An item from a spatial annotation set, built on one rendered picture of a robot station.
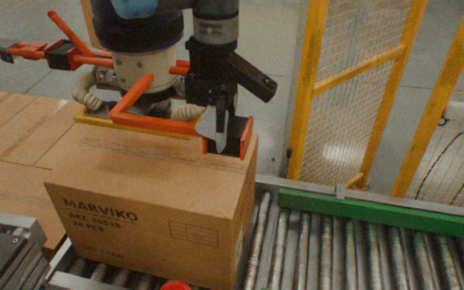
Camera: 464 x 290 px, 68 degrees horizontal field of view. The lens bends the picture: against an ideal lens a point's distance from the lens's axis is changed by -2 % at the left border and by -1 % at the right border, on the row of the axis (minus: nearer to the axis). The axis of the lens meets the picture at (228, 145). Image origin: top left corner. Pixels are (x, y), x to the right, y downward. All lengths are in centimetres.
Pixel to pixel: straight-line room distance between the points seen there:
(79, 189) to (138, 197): 19
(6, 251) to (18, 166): 111
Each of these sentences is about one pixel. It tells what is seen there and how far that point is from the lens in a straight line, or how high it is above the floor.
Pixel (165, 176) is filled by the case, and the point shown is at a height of 95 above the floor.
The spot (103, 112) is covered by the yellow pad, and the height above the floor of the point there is 117.
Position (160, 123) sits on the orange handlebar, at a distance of 74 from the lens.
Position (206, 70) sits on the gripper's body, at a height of 142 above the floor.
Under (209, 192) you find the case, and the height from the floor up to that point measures 95.
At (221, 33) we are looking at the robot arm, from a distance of 58.
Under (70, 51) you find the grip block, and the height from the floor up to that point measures 130.
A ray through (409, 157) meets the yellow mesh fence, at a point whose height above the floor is 78.
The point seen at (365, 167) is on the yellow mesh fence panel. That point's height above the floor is 19.
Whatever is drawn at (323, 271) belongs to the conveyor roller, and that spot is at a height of 55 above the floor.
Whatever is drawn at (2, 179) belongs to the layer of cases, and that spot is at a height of 54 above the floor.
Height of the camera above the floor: 170
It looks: 39 degrees down
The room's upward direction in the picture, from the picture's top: straight up
